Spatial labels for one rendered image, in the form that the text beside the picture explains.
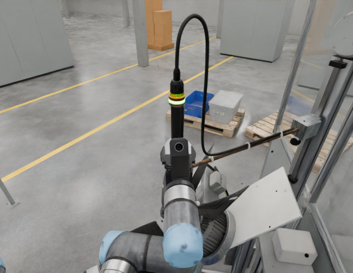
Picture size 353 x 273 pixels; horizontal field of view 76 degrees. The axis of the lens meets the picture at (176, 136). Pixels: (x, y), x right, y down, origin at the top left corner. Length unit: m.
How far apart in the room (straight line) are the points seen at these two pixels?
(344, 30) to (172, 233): 0.91
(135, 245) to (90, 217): 2.12
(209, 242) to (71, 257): 1.65
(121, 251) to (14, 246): 2.28
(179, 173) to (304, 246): 0.94
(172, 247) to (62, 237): 2.23
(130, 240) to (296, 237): 0.99
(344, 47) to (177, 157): 0.77
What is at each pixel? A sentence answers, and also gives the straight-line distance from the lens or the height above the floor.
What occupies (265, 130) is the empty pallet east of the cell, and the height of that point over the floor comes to 0.13.
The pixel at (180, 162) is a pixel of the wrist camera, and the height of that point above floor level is 1.67.
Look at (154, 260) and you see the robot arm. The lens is 0.55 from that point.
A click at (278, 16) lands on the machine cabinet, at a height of 1.27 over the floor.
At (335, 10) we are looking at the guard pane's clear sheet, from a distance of 1.61.
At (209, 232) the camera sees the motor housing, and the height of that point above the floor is 1.16.
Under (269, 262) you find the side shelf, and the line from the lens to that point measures 1.39.
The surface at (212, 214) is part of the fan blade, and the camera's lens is 0.77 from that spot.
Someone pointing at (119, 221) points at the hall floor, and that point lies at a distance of 2.55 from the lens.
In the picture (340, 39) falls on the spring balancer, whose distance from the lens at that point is 1.08.
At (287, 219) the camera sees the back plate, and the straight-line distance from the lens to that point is 0.96.
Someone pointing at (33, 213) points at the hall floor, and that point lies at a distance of 2.96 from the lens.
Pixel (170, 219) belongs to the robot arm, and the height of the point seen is 1.65.
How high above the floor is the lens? 2.03
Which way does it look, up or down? 34 degrees down
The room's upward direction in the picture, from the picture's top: straight up
